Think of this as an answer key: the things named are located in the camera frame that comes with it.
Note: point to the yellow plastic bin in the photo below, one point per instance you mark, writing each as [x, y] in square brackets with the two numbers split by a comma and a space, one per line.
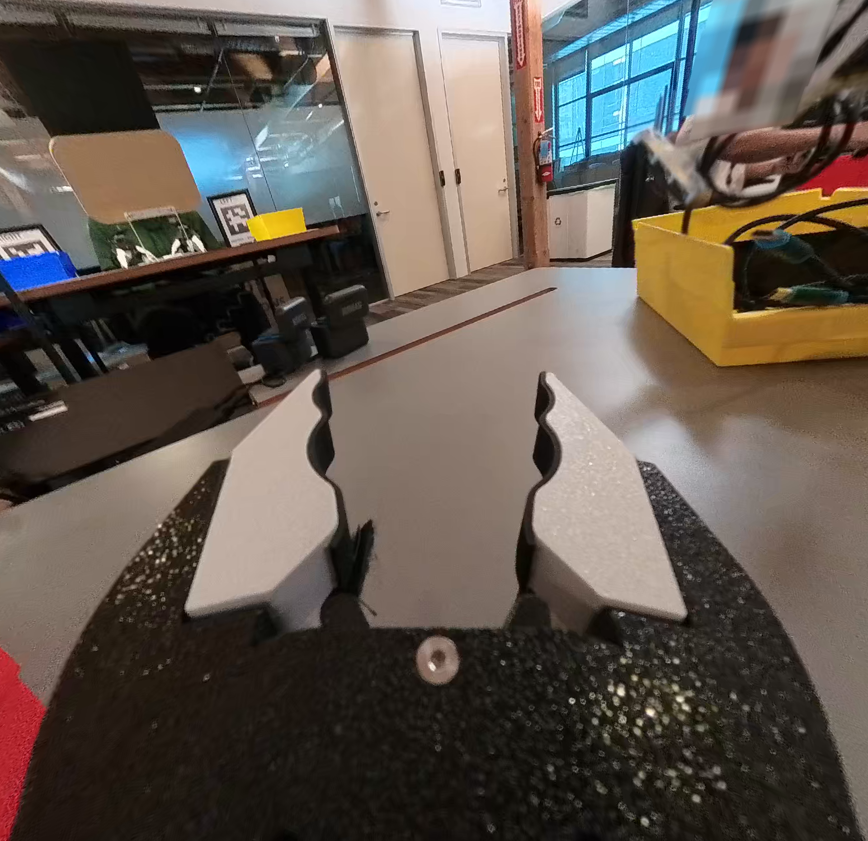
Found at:
[276, 224]

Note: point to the white recycling bin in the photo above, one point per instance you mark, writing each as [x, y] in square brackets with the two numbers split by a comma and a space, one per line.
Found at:
[583, 221]

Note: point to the white door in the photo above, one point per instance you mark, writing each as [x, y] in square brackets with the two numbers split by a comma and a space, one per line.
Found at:
[478, 149]
[390, 163]

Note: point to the wooden post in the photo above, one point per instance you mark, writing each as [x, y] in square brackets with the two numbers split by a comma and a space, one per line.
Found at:
[529, 143]

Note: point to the red fire extinguisher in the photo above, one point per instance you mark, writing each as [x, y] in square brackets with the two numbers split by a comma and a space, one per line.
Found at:
[544, 156]

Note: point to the green white fabric bundle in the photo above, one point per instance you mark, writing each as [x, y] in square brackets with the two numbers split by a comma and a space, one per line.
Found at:
[108, 241]

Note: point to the yellow bin with black divider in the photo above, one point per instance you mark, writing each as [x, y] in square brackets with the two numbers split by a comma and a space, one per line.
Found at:
[678, 278]

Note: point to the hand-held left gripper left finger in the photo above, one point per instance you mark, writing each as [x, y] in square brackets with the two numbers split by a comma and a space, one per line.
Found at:
[271, 515]

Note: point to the tan rounded board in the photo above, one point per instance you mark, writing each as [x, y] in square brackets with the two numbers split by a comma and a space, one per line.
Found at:
[125, 177]

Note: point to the brown wooden desk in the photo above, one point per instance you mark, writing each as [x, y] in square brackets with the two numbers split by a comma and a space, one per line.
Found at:
[169, 265]

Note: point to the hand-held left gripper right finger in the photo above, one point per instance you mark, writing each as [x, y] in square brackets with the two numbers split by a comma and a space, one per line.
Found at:
[603, 515]

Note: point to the red plastic bin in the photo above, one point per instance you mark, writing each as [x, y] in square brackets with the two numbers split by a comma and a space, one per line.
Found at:
[17, 719]

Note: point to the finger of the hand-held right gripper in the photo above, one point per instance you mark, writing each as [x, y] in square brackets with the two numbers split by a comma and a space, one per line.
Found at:
[753, 185]

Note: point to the framed black white marker poster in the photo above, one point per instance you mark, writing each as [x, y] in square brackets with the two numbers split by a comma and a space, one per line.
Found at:
[232, 219]
[27, 241]

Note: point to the blue plastic bin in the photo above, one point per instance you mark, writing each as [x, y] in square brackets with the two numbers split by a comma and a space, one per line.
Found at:
[37, 271]

